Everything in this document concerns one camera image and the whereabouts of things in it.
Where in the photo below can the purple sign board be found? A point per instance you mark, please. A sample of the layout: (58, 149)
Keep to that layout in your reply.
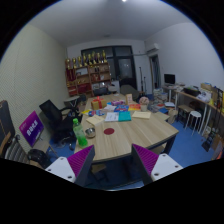
(31, 128)

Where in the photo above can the teal book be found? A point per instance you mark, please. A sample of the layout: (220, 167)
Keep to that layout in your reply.
(125, 116)

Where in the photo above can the white round stool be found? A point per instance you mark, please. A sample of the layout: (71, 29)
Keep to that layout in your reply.
(194, 115)

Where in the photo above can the cluttered wooden side desk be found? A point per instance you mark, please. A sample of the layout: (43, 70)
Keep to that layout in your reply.
(200, 98)

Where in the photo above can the wooden shelf unit with trophies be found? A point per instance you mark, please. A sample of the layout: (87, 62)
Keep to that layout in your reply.
(87, 78)

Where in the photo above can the pink box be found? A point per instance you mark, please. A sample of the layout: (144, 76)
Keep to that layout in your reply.
(118, 102)

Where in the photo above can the dark glass door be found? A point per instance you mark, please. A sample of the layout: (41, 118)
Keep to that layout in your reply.
(125, 66)

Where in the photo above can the bright yellow book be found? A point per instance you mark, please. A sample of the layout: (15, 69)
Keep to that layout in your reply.
(85, 112)

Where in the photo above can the small steel cup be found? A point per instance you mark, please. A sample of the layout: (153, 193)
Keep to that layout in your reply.
(90, 133)

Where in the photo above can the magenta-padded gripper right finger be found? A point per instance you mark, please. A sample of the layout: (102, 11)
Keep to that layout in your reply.
(165, 165)

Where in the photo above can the beige book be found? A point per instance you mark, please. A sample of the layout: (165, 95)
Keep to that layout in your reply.
(95, 120)

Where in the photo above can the pink flowers in white pot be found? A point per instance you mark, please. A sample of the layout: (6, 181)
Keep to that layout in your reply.
(144, 101)

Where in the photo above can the white air conditioner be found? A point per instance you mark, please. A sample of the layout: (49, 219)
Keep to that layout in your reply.
(153, 49)

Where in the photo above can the computer monitor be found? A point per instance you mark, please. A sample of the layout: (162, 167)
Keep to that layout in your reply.
(169, 79)

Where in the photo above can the pale yellow book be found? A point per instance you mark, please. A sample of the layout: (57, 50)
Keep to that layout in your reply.
(141, 115)

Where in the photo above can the tall orange box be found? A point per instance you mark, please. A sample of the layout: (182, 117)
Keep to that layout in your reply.
(129, 98)

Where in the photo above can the white book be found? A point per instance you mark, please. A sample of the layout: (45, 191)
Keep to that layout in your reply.
(111, 116)

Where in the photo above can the yellow gift box red ribbon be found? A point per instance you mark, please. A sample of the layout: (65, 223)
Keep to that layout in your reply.
(98, 104)

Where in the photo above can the orange book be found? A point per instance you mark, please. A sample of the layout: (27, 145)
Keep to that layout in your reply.
(134, 107)

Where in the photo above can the flat round red coaster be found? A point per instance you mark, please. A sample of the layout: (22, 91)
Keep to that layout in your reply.
(109, 131)

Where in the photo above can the green drink bottle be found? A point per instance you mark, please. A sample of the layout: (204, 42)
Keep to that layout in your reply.
(80, 135)

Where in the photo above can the small round side table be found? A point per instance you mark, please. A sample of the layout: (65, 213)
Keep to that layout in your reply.
(72, 99)

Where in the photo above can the blue book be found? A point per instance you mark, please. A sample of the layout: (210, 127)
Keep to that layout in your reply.
(121, 108)

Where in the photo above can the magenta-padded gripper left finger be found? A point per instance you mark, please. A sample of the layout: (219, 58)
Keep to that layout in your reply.
(61, 166)

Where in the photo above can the grey armchair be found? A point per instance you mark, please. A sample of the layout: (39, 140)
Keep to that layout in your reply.
(129, 90)

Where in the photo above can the black office chair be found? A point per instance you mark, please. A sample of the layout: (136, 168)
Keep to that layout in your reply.
(56, 118)

